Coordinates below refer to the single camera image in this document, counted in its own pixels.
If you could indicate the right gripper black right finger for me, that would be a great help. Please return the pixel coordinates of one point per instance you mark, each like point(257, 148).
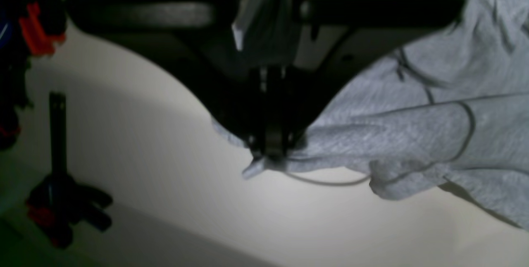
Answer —
point(341, 38)

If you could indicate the blue black clamp left edge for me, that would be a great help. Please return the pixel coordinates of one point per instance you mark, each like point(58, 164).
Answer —
point(14, 55)

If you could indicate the orange black clamp lower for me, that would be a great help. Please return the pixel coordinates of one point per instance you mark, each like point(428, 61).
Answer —
point(43, 26)

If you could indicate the blue orange bar clamp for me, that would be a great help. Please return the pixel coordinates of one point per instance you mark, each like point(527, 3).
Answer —
point(58, 201)

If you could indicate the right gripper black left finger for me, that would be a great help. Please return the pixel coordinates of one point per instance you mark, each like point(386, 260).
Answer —
point(192, 40)

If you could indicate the grey T-shirt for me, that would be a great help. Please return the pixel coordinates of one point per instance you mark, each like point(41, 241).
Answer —
point(450, 110)

